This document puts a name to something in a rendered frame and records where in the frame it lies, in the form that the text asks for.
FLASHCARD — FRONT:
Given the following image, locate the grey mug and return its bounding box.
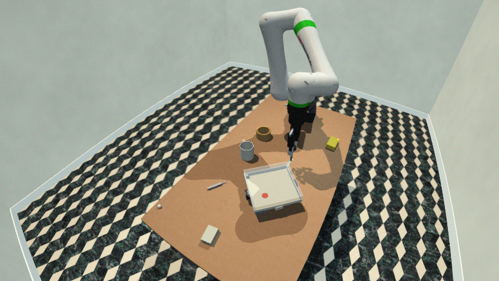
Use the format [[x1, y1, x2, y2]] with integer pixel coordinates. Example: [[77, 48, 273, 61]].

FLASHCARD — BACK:
[[240, 139, 254, 161]]

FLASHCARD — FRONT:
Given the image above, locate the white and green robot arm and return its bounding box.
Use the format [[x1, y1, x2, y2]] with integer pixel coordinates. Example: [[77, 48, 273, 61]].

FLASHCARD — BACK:
[[259, 8, 339, 118]]

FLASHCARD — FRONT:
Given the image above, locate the yellow rectangular block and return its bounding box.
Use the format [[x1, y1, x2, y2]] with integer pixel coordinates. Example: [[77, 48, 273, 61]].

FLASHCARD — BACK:
[[326, 136, 339, 150]]

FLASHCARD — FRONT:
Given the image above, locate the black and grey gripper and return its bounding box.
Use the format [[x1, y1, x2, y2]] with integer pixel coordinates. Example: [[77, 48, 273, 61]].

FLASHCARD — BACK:
[[287, 115, 305, 157]]

